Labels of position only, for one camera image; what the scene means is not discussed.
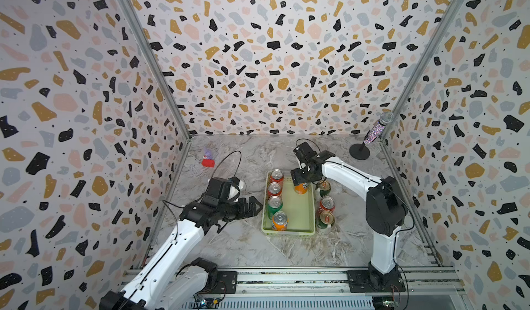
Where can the light green perforated basket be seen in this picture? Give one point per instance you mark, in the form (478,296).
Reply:
(299,208)

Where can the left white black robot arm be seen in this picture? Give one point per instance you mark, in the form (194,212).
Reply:
(164,283)

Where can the green circuit board left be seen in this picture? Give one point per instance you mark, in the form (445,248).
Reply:
(206,303)

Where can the green soda can left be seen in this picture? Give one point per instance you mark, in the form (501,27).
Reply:
(273,205)

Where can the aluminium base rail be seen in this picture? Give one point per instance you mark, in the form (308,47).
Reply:
(329,288)

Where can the green red beer can front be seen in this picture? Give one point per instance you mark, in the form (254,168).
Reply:
(325,221)

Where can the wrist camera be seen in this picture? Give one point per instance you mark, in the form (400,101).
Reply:
(225,190)
(304,153)

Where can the circuit board right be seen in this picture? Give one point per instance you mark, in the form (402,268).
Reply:
(384,303)

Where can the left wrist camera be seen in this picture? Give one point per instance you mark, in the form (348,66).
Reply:
(225,190)

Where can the red cola can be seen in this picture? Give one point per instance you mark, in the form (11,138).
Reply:
(277,176)
(327,203)
(274,189)

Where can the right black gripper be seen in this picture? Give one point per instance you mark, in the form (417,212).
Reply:
(296,179)

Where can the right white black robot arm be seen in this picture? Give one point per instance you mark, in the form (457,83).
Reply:
(385,208)

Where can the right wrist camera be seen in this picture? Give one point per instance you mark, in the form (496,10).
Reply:
(304,153)

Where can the orange soda can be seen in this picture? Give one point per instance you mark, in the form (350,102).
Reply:
(279,221)
(301,188)

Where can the glitter microphone on black stand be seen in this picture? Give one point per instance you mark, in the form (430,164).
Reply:
(360,151)

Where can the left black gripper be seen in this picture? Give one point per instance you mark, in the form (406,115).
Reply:
(244,213)

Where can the small red purple toy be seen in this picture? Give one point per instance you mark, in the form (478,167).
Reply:
(208,159)

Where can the green white can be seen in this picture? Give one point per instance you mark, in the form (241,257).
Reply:
(324,188)

